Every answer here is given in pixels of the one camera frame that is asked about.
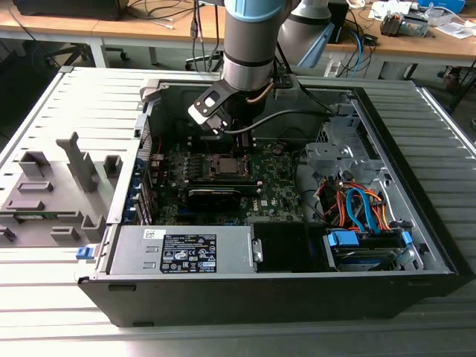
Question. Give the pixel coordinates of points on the copper heat sink cooler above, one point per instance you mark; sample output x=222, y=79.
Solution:
x=390, y=24

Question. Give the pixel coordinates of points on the wooden desk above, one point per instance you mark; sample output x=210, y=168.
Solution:
x=427, y=44

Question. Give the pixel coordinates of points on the hard disk blue carrier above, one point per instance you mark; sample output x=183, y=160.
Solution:
x=357, y=256

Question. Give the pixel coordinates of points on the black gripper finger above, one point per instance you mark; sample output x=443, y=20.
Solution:
x=243, y=141

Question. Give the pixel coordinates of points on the blue case latch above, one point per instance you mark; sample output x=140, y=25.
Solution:
x=83, y=254

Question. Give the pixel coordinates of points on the black graphics card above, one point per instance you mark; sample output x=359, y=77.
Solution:
x=213, y=201

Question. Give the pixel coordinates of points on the grey power supply unit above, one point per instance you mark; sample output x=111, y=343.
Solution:
x=130, y=249

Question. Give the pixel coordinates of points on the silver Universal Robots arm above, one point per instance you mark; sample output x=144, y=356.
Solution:
x=249, y=48

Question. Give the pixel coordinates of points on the green motherboard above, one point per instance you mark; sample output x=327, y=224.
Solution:
x=279, y=186

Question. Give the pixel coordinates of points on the blue box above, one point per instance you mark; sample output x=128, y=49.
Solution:
x=442, y=3

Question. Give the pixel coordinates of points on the silver green CPU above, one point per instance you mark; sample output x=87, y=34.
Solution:
x=228, y=166

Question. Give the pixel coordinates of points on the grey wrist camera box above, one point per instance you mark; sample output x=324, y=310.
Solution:
x=286, y=87

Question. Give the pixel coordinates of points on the black RAM slot row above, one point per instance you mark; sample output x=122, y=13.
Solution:
x=202, y=145
x=223, y=184

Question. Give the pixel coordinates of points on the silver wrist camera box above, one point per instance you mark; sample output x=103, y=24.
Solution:
x=204, y=108

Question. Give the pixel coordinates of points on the black monitor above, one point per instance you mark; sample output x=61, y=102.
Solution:
x=74, y=9

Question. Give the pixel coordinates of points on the silver metal drive cage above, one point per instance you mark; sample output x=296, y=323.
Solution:
x=327, y=152

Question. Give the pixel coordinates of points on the grey parts rack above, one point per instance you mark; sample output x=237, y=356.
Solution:
x=59, y=175

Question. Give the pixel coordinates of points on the black open PC case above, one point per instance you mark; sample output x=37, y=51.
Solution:
x=260, y=301

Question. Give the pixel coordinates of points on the green RAM stick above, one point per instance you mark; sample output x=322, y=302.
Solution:
x=41, y=215

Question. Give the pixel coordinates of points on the small grey metal box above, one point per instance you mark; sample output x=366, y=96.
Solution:
x=414, y=26

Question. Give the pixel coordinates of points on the round coin battery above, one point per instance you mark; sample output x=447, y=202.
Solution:
x=277, y=150

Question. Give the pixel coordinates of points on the black plastic shroud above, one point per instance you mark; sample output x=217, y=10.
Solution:
x=279, y=247

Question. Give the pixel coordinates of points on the black box device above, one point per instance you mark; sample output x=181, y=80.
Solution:
x=340, y=22

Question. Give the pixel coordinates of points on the black office chair base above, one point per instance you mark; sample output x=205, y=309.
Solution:
x=197, y=61
x=70, y=52

